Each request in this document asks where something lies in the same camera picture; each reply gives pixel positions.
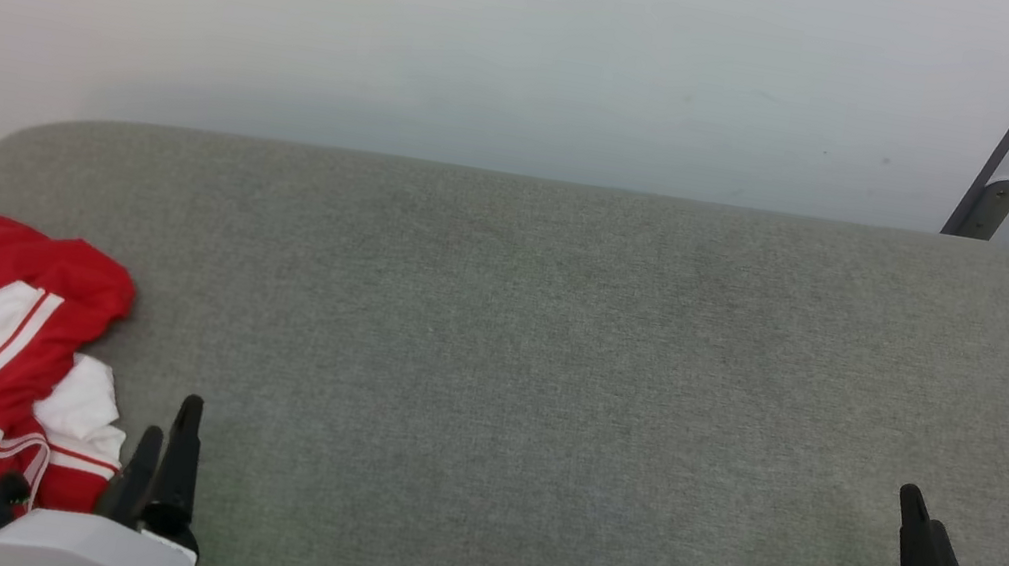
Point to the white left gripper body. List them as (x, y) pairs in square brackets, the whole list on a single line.
[(87, 551)]

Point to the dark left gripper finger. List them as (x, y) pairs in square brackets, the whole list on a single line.
[(180, 465), (139, 468)]

